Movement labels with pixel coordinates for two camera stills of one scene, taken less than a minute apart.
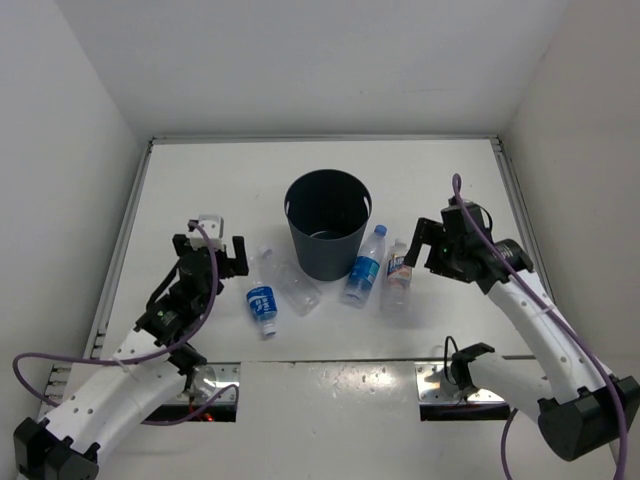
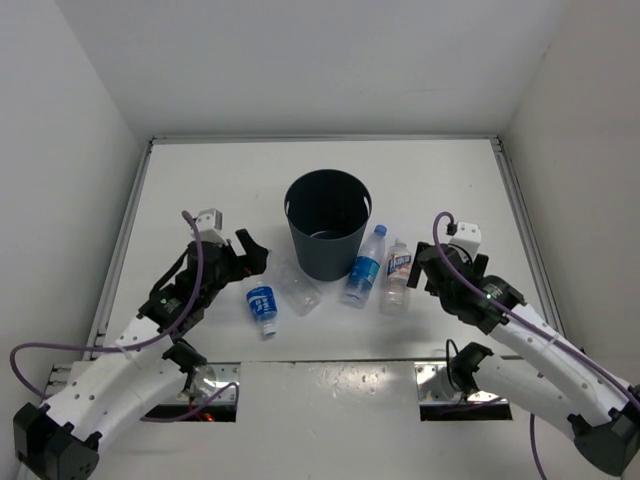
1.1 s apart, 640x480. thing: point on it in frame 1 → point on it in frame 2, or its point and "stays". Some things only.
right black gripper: x=426 y=232 → x=474 y=267
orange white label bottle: x=397 y=284 stays
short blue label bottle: x=263 y=305 stays
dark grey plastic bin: x=329 y=211 stays
